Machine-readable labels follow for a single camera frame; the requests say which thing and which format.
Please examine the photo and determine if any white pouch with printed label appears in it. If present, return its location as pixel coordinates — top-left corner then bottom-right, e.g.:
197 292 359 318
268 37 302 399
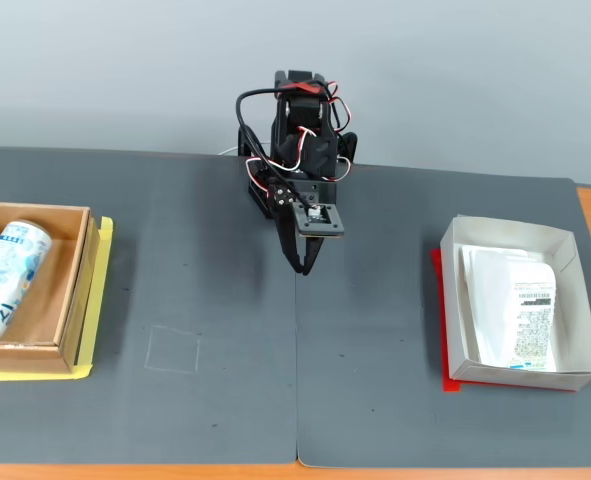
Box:
468 248 561 374

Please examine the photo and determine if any white blue print drink can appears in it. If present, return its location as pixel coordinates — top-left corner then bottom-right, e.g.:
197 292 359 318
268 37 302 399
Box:
0 221 54 342

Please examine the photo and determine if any red white black servo wire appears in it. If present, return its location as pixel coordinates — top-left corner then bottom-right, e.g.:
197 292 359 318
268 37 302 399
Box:
245 155 279 201
333 155 357 182
324 79 355 135

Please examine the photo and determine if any white cardboard box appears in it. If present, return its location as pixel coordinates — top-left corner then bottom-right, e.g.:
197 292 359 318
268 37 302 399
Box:
439 214 591 393

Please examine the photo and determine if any black cable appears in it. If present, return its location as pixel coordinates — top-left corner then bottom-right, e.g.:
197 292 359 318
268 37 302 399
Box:
234 87 321 214

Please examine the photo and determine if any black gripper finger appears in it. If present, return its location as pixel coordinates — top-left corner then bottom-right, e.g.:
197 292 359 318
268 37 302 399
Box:
272 204 308 276
297 236 329 276

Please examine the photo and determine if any red paper sheet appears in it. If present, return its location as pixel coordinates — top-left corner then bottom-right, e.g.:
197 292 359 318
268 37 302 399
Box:
429 248 576 396

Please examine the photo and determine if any brown cardboard box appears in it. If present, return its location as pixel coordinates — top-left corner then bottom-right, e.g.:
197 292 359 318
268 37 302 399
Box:
0 201 98 375

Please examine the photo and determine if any yellow paper sheet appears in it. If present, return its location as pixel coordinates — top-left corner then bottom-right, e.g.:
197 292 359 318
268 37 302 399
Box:
0 215 116 382

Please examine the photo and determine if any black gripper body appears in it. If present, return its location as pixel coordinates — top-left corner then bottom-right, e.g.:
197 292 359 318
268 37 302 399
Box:
247 171 340 222

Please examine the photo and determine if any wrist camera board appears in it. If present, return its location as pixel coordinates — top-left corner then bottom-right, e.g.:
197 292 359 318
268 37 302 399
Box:
290 202 347 241

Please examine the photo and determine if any dark grey mat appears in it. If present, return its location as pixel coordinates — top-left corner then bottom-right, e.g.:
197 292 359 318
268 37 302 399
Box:
0 146 299 469
294 162 591 471

